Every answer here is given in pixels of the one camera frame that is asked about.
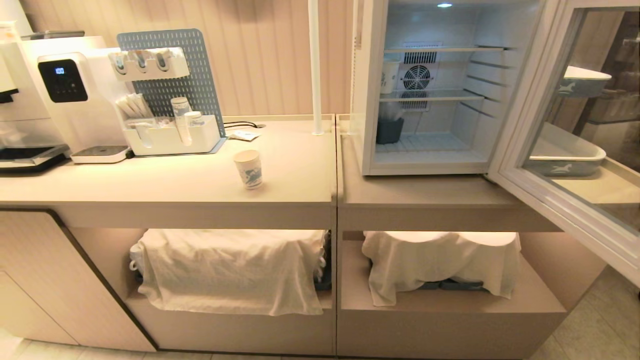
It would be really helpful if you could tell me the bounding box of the white paper cup blue print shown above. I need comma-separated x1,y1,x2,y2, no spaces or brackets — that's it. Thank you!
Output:
233,149,264,190

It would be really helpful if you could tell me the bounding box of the dark container in fridge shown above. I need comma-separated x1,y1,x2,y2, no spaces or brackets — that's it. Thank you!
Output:
376,117,405,145

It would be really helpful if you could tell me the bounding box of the white mini fridge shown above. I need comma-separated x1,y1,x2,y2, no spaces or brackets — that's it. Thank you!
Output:
351,0,561,177

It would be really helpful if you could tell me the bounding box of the white vertical pole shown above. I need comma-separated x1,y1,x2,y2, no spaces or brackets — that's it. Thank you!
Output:
307,0,325,137

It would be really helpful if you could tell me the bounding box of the large white cloth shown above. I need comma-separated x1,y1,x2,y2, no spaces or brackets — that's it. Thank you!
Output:
129,229,328,317

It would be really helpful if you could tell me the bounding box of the small white cloth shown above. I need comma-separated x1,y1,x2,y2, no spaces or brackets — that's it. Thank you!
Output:
361,231,522,307

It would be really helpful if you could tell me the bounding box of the stack of paper cups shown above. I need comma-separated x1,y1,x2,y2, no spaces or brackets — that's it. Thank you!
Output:
170,97,193,147

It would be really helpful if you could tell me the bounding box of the white organizer tray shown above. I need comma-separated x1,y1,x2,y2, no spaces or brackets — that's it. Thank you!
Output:
121,114,223,157

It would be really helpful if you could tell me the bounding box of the beige counter cabinet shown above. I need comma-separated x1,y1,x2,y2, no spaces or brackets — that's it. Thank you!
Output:
0,114,338,357
336,114,608,360

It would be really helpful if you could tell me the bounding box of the grey pegboard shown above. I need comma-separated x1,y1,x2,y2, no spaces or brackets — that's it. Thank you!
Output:
116,28,227,138

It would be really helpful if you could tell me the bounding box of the white capsule holder shelf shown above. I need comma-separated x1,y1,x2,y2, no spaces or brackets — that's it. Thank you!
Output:
108,47,191,82

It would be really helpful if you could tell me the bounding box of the white drip tray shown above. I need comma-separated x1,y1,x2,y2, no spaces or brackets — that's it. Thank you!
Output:
70,145,133,165

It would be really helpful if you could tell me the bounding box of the grey tray with horse print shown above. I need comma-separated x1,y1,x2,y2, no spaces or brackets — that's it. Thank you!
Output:
523,122,607,178

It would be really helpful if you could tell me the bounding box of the white water dispenser black panel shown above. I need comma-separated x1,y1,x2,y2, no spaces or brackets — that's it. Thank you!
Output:
22,35,132,156

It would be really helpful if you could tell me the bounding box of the grey bowl with horse print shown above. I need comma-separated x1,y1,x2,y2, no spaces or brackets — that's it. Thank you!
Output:
559,65,613,99

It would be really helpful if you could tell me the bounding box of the white coffee machine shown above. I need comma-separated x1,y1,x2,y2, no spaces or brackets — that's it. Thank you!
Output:
0,20,71,173

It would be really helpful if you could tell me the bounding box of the black cable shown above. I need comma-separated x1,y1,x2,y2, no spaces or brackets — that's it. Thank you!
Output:
222,120,267,131

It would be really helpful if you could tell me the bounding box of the glass fridge door white frame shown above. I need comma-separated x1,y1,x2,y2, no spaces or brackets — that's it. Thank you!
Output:
487,0,640,288

